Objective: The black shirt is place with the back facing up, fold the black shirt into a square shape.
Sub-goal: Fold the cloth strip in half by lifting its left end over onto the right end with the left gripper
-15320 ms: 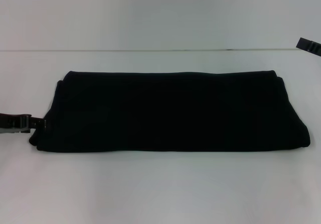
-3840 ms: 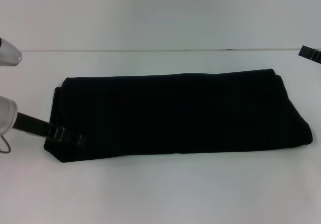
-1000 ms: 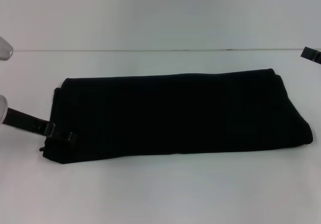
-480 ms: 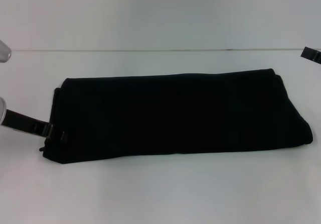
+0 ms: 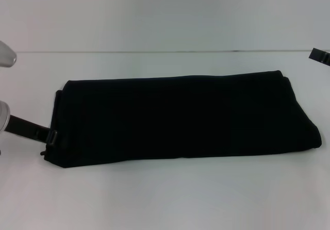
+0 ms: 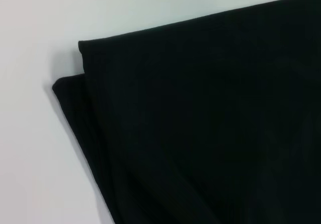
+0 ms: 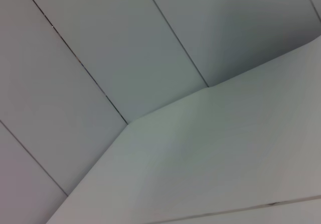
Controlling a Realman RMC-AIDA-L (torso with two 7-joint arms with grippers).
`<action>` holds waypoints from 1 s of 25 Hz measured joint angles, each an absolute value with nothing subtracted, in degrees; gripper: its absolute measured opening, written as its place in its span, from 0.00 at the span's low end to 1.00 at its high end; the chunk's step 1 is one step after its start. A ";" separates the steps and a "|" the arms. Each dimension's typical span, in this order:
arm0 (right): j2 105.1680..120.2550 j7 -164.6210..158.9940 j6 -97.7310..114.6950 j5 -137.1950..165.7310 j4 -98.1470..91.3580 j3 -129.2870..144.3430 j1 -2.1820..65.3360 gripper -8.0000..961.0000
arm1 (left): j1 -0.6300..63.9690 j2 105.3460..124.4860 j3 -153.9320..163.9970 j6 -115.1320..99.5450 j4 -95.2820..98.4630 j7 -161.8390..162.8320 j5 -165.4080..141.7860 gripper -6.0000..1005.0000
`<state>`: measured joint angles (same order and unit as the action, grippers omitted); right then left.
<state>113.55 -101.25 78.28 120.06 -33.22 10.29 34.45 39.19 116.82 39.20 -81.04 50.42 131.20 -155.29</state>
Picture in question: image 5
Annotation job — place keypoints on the black t-shirt with white print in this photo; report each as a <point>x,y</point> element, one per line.
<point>180,116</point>

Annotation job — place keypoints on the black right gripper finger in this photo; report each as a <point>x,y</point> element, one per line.
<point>320,56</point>

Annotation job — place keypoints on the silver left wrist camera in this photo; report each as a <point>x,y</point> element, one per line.
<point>6,57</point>

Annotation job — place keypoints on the white and silver left robot arm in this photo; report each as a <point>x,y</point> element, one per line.
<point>3,116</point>

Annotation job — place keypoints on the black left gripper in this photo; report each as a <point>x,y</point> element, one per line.
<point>24,127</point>

